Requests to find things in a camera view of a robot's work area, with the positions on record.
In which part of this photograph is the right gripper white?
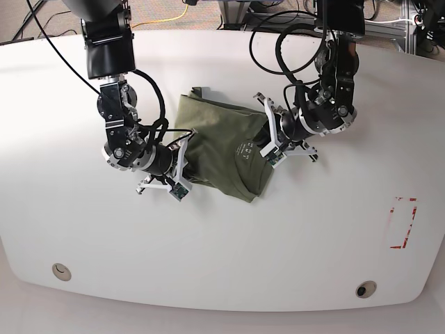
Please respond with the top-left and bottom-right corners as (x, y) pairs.
(136, 129), (202, 191)

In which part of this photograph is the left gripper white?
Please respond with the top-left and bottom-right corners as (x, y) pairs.
(253, 93), (318, 162)

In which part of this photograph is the olive green t-shirt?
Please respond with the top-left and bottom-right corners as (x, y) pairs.
(175, 87), (273, 202)

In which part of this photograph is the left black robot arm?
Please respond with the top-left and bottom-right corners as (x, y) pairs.
(254, 1), (365, 167)

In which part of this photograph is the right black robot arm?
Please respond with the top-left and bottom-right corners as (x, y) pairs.
(65, 1), (195, 200)

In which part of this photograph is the red tape rectangle marking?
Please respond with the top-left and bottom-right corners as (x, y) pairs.
(385, 197), (419, 250)

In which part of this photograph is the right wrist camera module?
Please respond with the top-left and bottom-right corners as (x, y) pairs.
(169, 182), (190, 202)

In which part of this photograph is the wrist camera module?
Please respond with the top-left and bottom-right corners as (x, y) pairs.
(169, 182), (190, 202)
(260, 143), (287, 168)

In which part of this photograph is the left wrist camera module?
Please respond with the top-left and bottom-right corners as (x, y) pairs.
(260, 143), (287, 168)

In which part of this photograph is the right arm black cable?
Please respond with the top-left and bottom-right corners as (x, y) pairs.
(133, 68), (168, 140)

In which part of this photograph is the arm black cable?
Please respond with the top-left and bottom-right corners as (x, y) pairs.
(249, 0), (334, 112)
(133, 68), (168, 140)

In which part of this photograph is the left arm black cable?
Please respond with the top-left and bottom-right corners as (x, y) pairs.
(249, 0), (334, 112)

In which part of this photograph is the metal frame rack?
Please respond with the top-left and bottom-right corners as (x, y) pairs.
(218, 1), (421, 55)

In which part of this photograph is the yellow cable on floor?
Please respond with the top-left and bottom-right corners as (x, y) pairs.
(133, 4), (191, 29)

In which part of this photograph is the left table cable grommet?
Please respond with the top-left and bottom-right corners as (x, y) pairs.
(51, 263), (72, 282)

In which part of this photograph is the table cable grommet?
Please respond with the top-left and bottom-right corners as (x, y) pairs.
(51, 263), (72, 282)
(355, 280), (377, 299)

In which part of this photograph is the right table cable grommet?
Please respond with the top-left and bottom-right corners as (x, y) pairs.
(355, 280), (377, 299)

